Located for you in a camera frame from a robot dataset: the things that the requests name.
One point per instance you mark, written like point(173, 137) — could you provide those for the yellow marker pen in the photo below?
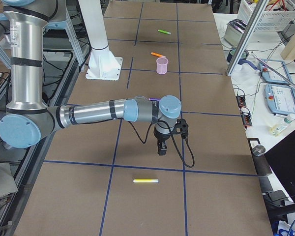
point(145, 180)

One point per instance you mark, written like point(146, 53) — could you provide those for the purple marker pen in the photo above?
point(154, 99)

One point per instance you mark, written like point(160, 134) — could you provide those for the orange marker pen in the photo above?
point(158, 55)

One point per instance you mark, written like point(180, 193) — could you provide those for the green marker pen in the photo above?
point(164, 31)

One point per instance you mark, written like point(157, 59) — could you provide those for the pink mesh pen holder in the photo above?
point(161, 65)

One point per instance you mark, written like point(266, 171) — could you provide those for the lower orange circuit board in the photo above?
point(246, 119)

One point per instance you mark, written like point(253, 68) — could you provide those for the orange circuit board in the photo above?
point(246, 119)
point(241, 101)

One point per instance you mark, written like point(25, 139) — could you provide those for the upper orange circuit board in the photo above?
point(241, 101)

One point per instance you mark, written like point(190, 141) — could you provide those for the small metal cup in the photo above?
point(258, 150)

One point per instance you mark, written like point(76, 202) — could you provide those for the clear plastic bottle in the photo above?
point(281, 126)

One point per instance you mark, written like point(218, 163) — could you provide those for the black monitor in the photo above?
point(281, 159)

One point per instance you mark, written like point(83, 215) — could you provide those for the lower blue teach pendant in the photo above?
point(280, 99)

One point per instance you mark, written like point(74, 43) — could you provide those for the blue teach pendant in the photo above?
point(271, 76)
point(280, 99)

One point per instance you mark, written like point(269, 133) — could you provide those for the silver toaster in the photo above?
point(234, 31)

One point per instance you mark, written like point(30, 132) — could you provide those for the upper blue teach pendant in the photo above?
point(271, 76)

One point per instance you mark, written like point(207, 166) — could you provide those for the white plastic crate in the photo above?
point(275, 20)

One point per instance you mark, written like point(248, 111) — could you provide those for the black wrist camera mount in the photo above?
point(181, 128)

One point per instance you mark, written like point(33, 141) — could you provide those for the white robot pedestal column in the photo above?
point(102, 65)

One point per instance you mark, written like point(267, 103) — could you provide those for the aluminium frame post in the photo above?
point(237, 52)

